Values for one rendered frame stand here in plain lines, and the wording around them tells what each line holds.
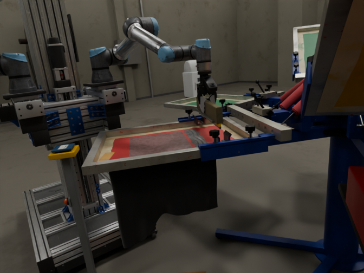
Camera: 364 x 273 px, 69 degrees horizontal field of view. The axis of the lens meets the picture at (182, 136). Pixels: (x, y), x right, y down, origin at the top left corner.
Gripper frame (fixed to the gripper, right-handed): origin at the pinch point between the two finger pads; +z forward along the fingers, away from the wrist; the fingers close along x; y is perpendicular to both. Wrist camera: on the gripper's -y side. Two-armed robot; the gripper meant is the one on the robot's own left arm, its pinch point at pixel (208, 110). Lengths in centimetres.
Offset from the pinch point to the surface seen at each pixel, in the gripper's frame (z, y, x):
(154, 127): 11.3, 25.3, 27.8
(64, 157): 16, 5, 76
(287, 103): 2.3, 3.9, -47.0
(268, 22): -137, 984, -534
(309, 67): -21, -62, -14
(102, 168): 12, -29, 52
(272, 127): 5.0, -27.4, -21.6
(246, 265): 109, 7, -21
